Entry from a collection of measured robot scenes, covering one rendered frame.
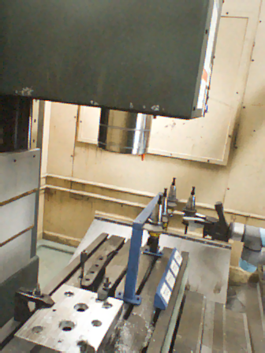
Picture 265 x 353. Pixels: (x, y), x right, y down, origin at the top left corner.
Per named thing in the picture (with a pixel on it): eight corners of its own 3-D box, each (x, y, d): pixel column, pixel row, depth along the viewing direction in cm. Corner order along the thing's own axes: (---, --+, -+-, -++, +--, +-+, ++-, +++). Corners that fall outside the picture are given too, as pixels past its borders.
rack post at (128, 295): (142, 299, 131) (152, 229, 124) (139, 306, 126) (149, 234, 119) (118, 291, 134) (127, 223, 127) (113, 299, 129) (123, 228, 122)
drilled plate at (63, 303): (121, 313, 114) (124, 301, 113) (88, 377, 87) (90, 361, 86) (61, 295, 120) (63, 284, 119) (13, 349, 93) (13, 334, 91)
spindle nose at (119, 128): (110, 143, 112) (113, 107, 109) (154, 151, 107) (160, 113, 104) (86, 147, 98) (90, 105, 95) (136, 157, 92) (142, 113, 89)
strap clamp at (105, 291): (113, 303, 126) (118, 268, 122) (101, 325, 113) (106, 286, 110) (106, 301, 126) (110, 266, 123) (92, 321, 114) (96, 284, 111)
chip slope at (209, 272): (224, 284, 205) (232, 245, 199) (220, 365, 139) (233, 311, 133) (91, 250, 227) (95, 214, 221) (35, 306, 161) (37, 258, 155)
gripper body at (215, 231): (200, 237, 142) (229, 244, 139) (204, 218, 140) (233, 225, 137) (201, 232, 149) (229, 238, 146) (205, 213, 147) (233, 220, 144)
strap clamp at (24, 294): (54, 325, 110) (57, 286, 106) (48, 332, 107) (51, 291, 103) (19, 314, 113) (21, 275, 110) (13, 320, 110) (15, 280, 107)
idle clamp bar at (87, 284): (107, 269, 150) (108, 256, 149) (89, 301, 125) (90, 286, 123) (96, 266, 151) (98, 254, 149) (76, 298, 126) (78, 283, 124)
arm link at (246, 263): (265, 271, 143) (271, 248, 140) (246, 274, 138) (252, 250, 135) (252, 261, 149) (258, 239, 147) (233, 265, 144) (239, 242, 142)
